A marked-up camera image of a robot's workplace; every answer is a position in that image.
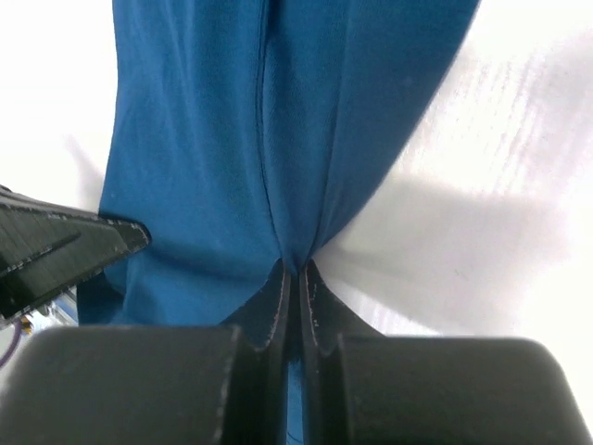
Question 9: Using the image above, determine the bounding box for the blue t shirt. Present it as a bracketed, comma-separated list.
[78, 1, 477, 324]

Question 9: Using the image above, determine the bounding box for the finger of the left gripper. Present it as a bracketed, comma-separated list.
[1, 186, 151, 320]

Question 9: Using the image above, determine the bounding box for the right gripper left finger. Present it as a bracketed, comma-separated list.
[1, 264, 291, 444]

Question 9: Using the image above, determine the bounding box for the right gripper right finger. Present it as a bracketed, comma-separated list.
[299, 263, 591, 444]

